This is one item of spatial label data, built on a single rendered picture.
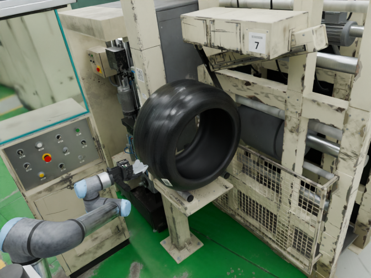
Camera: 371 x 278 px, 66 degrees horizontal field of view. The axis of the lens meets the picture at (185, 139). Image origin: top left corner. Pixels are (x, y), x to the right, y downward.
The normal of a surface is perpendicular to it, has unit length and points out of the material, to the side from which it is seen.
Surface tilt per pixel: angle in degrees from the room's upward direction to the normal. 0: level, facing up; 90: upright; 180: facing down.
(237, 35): 90
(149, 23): 90
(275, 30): 90
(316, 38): 72
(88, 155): 90
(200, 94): 43
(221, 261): 0
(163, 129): 62
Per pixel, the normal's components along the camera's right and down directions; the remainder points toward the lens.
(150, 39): 0.60, 0.36
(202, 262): -0.11, -0.84
